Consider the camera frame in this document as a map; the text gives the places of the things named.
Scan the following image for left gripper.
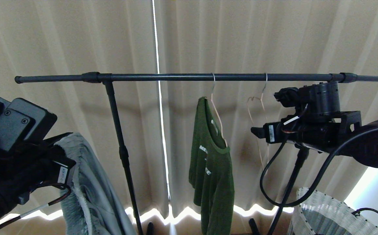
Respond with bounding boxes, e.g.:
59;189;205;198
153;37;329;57
0;146;77;205

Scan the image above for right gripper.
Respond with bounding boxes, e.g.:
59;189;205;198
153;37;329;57
263;121;338;150

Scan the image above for pale grey shorts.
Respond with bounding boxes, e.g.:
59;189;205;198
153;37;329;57
54;132;129;235

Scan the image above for pink clothes hanger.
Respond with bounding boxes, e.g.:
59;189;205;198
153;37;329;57
247;73;271;172
204;73;228;147

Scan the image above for green long-sleeved shirt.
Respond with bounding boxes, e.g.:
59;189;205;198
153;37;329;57
189;96;235;235

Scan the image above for white laundry basket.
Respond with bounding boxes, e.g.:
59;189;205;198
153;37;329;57
287;187;378;235

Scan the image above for black clothes rack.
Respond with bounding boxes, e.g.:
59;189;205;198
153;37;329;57
14;72;378;235

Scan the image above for beige curtain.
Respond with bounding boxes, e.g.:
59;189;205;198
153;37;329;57
0;0;378;226

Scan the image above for black cable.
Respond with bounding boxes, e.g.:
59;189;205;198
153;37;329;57
260;122;378;208

